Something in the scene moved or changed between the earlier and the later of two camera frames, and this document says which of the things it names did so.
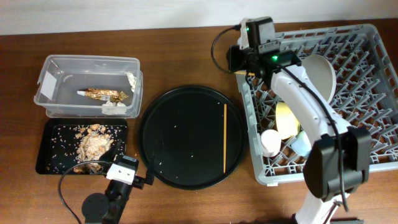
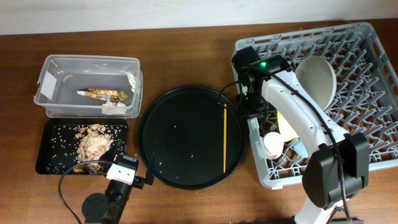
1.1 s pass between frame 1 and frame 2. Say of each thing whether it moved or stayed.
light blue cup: stayed
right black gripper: moved
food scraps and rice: stayed
